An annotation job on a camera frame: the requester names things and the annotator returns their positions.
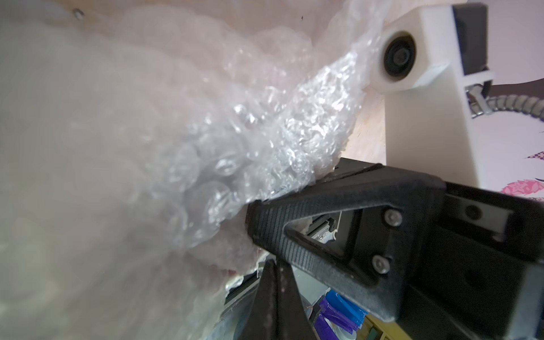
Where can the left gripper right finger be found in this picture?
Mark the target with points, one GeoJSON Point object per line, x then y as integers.
{"type": "Point", "coordinates": [360, 232]}

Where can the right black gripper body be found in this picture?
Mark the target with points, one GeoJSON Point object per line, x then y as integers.
{"type": "Point", "coordinates": [481, 274]}

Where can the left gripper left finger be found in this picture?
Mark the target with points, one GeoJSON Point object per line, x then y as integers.
{"type": "Point", "coordinates": [277, 311]}

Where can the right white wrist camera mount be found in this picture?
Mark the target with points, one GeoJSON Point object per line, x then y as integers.
{"type": "Point", "coordinates": [427, 61]}

